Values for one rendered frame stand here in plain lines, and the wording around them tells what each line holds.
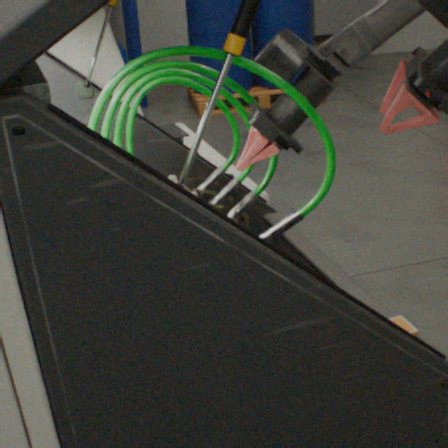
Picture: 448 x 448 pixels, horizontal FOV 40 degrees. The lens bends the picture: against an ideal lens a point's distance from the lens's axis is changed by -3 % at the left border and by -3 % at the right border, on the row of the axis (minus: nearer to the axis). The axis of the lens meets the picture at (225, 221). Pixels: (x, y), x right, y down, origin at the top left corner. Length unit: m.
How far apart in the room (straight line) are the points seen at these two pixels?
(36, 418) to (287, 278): 0.33
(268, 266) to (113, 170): 0.22
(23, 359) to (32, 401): 0.06
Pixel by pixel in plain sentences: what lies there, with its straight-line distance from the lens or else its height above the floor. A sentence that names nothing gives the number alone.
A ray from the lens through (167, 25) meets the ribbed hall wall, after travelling 7.52.
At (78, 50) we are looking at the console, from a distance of 1.31.
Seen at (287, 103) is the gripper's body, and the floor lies 1.31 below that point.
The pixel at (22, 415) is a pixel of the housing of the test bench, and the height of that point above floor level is 1.09.
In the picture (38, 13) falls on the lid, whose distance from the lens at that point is 0.57.
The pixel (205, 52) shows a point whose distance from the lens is 0.91.
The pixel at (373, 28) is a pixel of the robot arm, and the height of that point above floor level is 1.41.
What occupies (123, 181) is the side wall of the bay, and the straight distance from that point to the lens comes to 0.63.
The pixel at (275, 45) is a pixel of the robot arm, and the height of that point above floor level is 1.40.
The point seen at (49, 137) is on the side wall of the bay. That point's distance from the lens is 0.61.
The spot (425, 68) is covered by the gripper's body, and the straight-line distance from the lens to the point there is 0.86.
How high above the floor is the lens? 1.57
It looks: 25 degrees down
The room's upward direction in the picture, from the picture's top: 4 degrees counter-clockwise
